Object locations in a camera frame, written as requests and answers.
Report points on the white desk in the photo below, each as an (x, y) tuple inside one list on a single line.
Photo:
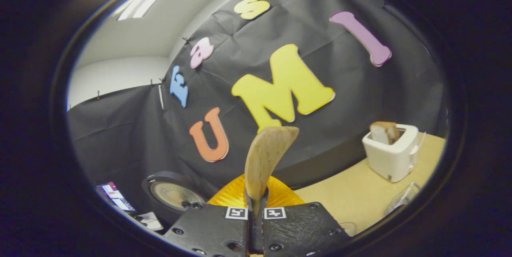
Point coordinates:
[(148, 221)]

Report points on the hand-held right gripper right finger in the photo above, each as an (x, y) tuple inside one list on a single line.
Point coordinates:
[(296, 229)]

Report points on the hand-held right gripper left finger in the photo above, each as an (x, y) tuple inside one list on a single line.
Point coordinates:
[(216, 229)]

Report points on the toasted bread slice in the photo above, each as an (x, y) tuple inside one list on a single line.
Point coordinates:
[(384, 133)]

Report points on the wooden spoon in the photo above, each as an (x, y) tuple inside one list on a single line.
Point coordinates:
[(264, 157)]

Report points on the black backdrop cloth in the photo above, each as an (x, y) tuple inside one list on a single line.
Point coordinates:
[(320, 121)]

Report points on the black silver rice cooker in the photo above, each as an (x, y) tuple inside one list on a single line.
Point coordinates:
[(172, 195)]

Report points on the clear glass rice container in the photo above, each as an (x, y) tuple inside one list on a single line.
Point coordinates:
[(404, 197)]

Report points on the white toaster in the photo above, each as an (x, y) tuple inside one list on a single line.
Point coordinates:
[(394, 161)]

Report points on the computer monitor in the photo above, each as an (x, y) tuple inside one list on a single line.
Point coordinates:
[(116, 197)]

